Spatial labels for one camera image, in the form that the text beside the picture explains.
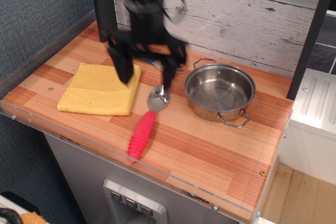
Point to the red handled metal spoon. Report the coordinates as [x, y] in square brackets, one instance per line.
[158, 99]

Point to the white toy sink unit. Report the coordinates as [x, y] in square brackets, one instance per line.
[308, 143]

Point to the orange object bottom left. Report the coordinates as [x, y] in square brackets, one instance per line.
[32, 218]

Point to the grey toy fridge cabinet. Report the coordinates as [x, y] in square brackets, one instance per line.
[86, 172]

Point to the dark grey post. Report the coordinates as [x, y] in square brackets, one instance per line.
[311, 38]
[105, 17]

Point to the stainless steel pot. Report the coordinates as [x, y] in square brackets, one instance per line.
[220, 92]

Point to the silver ice dispenser panel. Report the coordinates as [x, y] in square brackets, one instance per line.
[129, 206]

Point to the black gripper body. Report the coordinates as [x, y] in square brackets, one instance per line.
[146, 29]

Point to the dark grey left post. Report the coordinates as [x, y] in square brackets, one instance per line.
[105, 17]

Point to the blue handled metal fork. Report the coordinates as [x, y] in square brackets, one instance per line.
[160, 66]

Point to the dark grey right post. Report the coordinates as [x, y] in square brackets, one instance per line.
[311, 38]

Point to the yellow folded cloth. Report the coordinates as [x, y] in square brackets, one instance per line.
[97, 90]

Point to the clear acrylic edge guard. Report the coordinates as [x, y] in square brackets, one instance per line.
[184, 153]

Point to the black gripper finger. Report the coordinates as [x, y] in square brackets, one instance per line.
[170, 64]
[122, 63]

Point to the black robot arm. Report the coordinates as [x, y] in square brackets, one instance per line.
[150, 6]

